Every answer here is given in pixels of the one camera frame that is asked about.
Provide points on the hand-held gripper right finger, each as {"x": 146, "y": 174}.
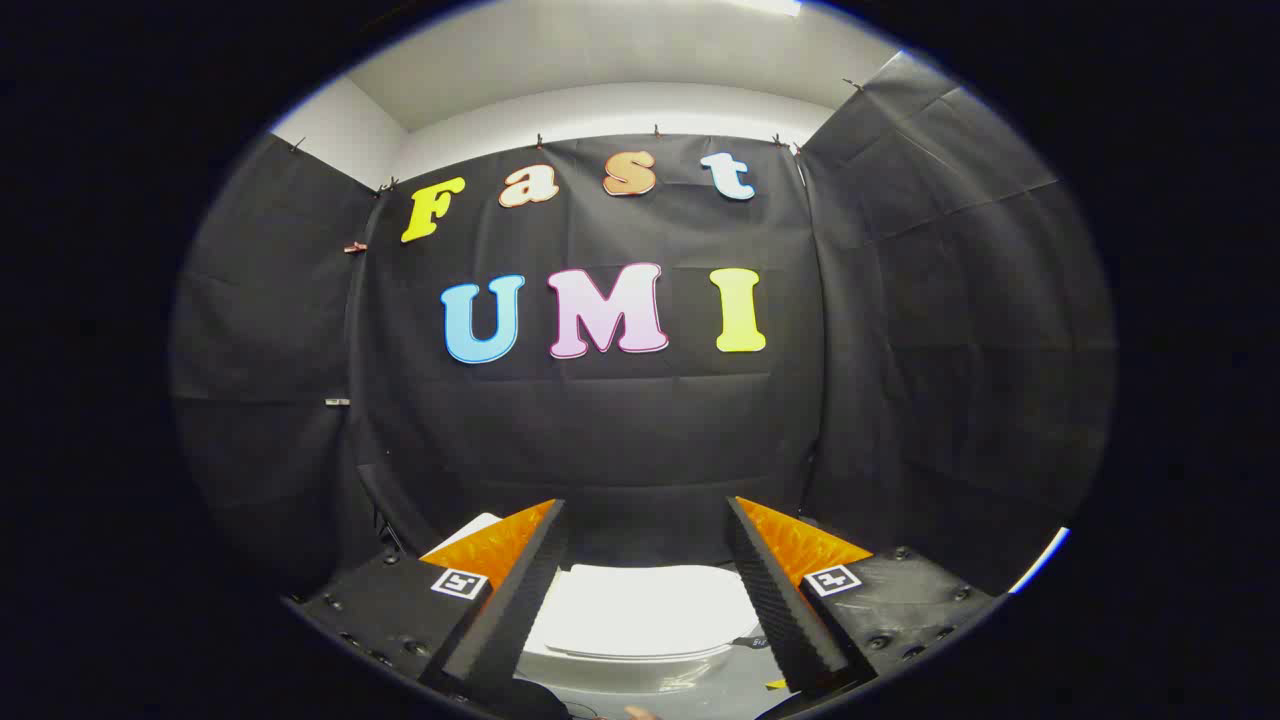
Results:
{"x": 775, "y": 610}

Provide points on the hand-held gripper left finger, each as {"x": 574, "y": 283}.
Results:
{"x": 520, "y": 610}

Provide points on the white toilet lid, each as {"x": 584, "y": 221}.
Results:
{"x": 640, "y": 605}

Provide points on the white toilet bowl with seat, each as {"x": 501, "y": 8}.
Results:
{"x": 620, "y": 676}

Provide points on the black backdrop cloth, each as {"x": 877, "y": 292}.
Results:
{"x": 620, "y": 430}

